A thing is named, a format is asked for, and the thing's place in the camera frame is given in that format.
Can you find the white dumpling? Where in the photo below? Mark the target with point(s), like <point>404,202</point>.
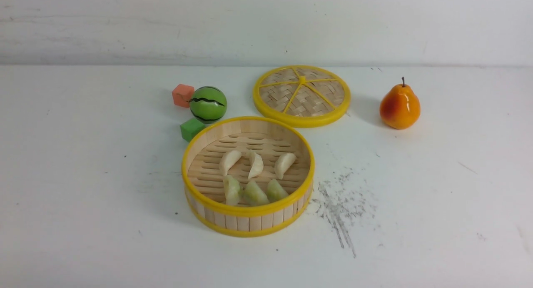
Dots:
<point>228,160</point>
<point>257,164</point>
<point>283,163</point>

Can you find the greenish dumpling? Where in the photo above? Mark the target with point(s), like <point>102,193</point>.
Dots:
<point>232,190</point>
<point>254,195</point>
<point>275,191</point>

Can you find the yellow bamboo steamer tray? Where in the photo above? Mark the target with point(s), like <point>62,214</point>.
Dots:
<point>203,181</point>

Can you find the yellow woven steamer lid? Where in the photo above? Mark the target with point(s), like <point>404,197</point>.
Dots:
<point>301,96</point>

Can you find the green toy watermelon ball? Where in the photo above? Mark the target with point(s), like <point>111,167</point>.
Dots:
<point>208,104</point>

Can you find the green foam cube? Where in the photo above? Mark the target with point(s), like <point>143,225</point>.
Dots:
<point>190,128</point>

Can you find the orange foam cube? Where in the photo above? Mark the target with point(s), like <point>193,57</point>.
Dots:
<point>182,95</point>

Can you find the orange toy pear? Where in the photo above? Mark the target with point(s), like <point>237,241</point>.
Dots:
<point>400,108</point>

